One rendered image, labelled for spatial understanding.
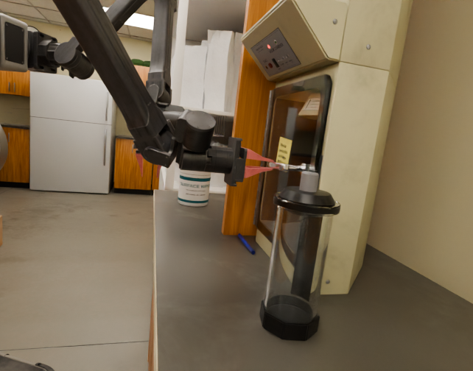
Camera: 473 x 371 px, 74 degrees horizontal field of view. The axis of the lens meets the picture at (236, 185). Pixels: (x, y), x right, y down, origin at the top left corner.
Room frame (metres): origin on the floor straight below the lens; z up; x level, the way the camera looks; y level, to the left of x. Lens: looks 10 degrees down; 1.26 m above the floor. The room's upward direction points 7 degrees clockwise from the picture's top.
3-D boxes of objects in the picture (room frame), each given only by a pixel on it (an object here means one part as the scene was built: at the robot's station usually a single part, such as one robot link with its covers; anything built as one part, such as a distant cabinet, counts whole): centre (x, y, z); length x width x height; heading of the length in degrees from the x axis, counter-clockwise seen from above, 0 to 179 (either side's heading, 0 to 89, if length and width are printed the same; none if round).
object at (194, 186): (1.32, 0.18, 1.02); 0.13 x 0.13 x 0.15
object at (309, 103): (0.77, -0.11, 1.19); 0.30 x 0.01 x 0.40; 15
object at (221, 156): (0.68, 0.04, 1.20); 0.07 x 0.07 x 0.10; 17
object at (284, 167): (0.69, -0.10, 1.20); 0.10 x 0.05 x 0.03; 15
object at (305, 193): (0.51, -0.12, 1.18); 0.09 x 0.09 x 0.07
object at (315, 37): (0.75, -0.06, 1.46); 0.32 x 0.12 x 0.10; 16
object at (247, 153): (0.70, -0.03, 1.19); 0.09 x 0.07 x 0.07; 107
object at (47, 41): (1.11, 0.66, 1.45); 0.09 x 0.08 x 0.12; 168
